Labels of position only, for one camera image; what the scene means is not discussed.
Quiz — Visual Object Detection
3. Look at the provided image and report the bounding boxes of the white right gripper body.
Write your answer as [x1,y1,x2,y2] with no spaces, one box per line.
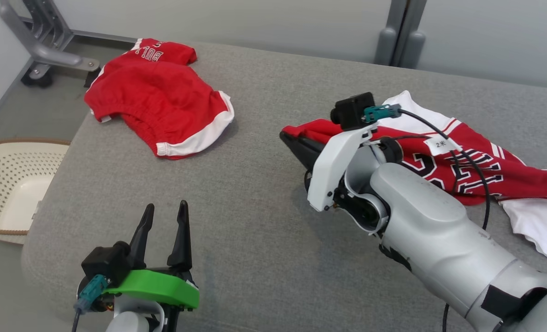
[307,124,380,213]

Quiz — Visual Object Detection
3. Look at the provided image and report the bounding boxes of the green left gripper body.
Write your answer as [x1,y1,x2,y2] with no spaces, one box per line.
[103,269,200,309]

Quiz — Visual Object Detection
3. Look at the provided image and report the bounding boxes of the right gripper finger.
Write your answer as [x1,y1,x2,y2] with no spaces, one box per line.
[280,130,327,172]

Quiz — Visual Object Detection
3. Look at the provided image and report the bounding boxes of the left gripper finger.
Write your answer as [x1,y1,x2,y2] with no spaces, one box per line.
[128,203,155,270]
[167,200,194,272]

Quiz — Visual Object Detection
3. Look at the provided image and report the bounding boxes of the red white-trimmed shorts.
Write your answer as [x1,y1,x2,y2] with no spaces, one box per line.
[84,38,235,160]

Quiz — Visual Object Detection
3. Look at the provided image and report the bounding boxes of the red white basketball jersey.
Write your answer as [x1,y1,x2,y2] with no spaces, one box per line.
[282,90,547,271]

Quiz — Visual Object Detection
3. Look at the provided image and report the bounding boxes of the cream perforated laundry basket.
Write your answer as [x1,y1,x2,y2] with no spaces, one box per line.
[0,138,71,245]

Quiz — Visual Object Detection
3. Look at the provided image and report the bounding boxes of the grey metal stand legs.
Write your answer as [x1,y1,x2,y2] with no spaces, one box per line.
[0,0,101,81]

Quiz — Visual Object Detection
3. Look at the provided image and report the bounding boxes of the teal left cable connector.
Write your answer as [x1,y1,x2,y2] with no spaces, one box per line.
[76,274,111,311]

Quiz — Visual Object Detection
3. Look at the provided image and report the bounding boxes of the teal cable connector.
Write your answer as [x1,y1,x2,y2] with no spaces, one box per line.
[76,274,111,311]
[363,103,402,125]

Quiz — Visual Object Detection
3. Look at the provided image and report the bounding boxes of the teal right cable connector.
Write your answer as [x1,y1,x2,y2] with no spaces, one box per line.
[363,103,402,125]

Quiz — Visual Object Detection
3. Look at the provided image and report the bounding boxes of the white cable label tag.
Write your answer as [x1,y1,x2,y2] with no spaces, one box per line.
[424,136,463,157]

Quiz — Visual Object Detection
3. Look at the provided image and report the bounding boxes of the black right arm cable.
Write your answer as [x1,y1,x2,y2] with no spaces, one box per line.
[384,109,492,332]

